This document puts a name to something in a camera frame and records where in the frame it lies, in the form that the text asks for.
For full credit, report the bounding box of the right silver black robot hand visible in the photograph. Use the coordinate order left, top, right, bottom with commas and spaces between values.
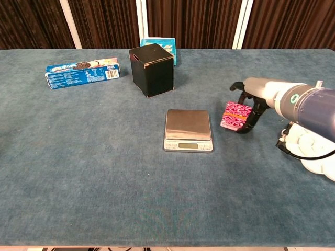
229, 77, 276, 134

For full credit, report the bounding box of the pink patterned card pack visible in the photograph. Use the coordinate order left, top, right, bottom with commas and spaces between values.
220, 101, 253, 132

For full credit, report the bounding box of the small digital kitchen scale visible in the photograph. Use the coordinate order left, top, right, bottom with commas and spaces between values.
163, 109, 214, 153

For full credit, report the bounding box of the blue scale packaging box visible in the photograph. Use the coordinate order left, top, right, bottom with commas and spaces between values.
140, 37, 177, 66

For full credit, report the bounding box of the white flower paint palette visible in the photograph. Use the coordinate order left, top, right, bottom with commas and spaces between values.
276, 122, 335, 181

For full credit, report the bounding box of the black cardboard cube box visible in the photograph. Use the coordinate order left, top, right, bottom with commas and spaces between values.
129, 43, 175, 99

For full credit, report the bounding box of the blue table cloth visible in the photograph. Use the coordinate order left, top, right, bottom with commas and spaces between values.
0, 48, 335, 248

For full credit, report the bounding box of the blue cookie box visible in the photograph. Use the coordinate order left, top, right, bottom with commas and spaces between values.
44, 58, 121, 90

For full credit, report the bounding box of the white partition post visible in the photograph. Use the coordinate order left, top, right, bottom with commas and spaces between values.
136, 0, 150, 45
232, 0, 254, 50
59, 0, 83, 50

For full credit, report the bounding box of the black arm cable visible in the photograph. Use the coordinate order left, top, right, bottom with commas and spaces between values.
276, 128, 335, 161

